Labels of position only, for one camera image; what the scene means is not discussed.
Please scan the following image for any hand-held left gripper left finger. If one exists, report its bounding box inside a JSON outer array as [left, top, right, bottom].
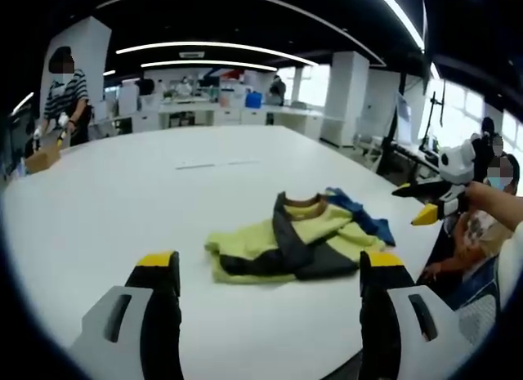
[[69, 250, 184, 380]]

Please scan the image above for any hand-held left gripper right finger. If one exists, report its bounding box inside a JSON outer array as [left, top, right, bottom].
[[358, 250, 467, 380]]

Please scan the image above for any yellow black blue garment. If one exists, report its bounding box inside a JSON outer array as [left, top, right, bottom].
[[203, 186, 397, 285]]

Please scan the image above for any black monitor stand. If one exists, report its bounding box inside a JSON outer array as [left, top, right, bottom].
[[422, 79, 447, 146]]

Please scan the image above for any blue mesh chair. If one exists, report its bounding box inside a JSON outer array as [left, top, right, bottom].
[[447, 255, 504, 351]]

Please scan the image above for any person's white sleeve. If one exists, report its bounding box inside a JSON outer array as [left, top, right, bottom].
[[495, 219, 523, 320]]

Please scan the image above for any long ceiling light strip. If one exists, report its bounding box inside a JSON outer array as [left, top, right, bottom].
[[141, 59, 279, 73], [373, 0, 427, 52], [114, 40, 320, 67]]

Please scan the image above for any cardboard box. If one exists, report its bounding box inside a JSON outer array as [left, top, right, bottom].
[[23, 144, 62, 175]]

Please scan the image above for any white office desk row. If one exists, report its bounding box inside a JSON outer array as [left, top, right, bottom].
[[157, 101, 332, 132]]

